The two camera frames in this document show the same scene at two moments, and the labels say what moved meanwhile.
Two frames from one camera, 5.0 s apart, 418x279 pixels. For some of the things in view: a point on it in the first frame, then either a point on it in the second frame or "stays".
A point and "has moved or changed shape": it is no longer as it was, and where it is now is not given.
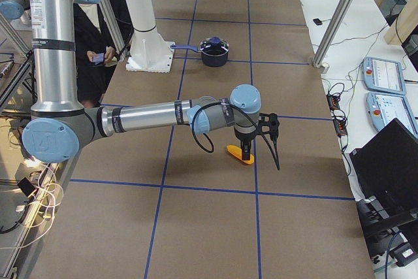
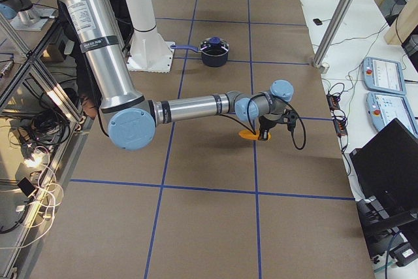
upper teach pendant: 384,75 stays
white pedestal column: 148,53 stays
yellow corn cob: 237,152 has moved or changed shape
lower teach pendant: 383,108 stays
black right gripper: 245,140 to 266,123
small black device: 317,21 stays
